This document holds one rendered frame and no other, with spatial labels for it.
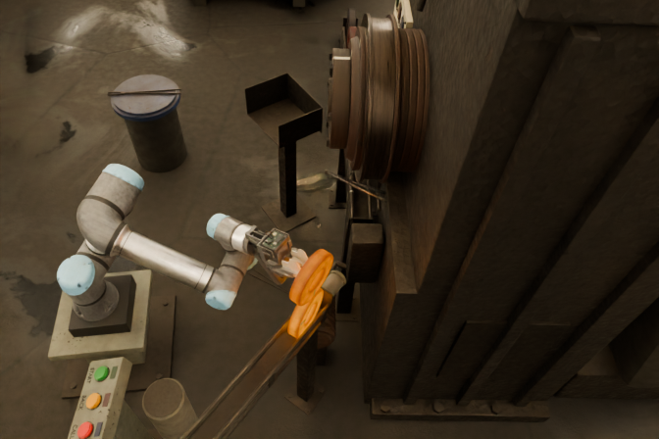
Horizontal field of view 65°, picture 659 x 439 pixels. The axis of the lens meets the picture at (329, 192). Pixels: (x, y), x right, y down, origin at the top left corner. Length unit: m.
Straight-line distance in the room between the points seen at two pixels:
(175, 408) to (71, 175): 1.67
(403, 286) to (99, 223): 0.81
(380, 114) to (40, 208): 2.03
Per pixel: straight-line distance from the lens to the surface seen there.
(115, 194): 1.53
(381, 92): 1.29
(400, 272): 1.43
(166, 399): 1.69
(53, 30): 4.13
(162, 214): 2.71
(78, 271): 1.88
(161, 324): 2.36
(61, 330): 2.14
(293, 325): 1.48
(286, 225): 2.57
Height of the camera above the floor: 2.08
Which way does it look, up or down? 50 degrees down
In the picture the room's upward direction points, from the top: 4 degrees clockwise
